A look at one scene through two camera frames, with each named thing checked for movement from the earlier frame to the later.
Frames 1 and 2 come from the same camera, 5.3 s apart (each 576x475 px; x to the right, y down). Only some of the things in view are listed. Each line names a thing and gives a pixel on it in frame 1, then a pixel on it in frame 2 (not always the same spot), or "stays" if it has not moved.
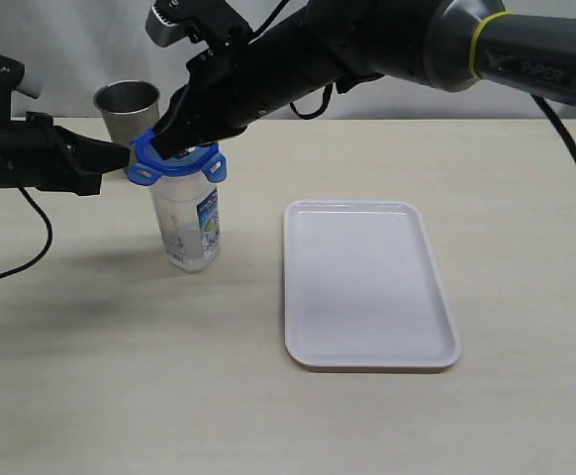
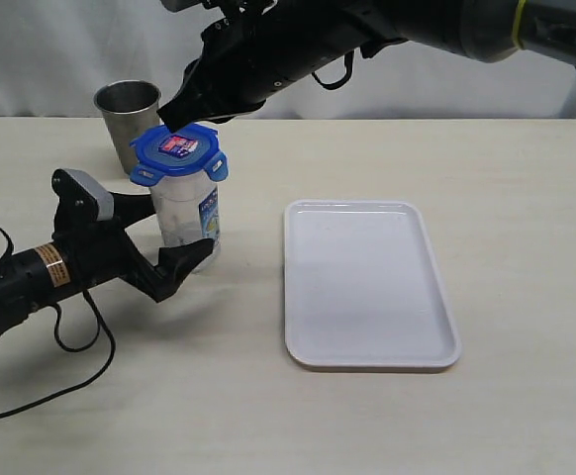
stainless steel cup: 131,109 stays
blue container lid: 149,164 stays
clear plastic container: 187,211 stays
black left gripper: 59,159 -> 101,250
